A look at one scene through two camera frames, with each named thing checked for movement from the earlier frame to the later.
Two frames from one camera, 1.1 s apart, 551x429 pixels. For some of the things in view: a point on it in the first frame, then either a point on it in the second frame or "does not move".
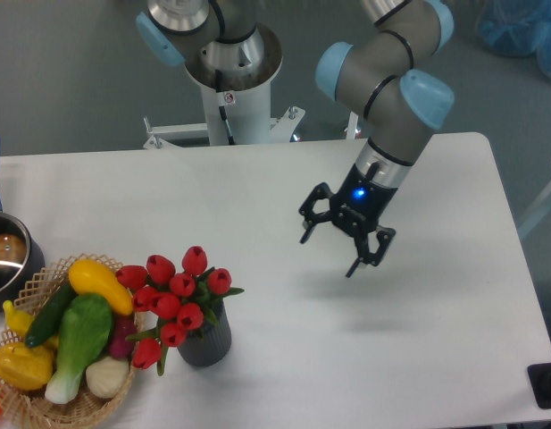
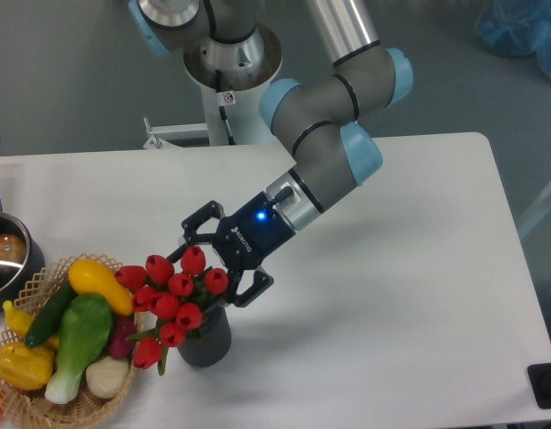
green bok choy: (85, 327) does not move
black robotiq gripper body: (362, 201) -> (250, 234)
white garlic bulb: (106, 376) does not move
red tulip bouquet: (178, 299) does not move
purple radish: (124, 326) does not move
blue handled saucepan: (15, 260) does not move
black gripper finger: (385, 235) -> (262, 281)
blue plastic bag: (522, 28) does not move
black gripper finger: (308, 213) -> (189, 226)
